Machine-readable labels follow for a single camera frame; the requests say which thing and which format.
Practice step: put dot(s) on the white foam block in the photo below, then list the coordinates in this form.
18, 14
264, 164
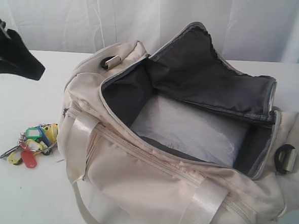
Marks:
191, 131

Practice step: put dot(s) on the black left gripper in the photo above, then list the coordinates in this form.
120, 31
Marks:
15, 58

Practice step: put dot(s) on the bunch of colourful key tags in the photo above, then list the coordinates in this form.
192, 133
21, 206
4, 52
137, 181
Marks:
41, 139

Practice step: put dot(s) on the cream canvas duffel bag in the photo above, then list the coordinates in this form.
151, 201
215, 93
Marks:
119, 177

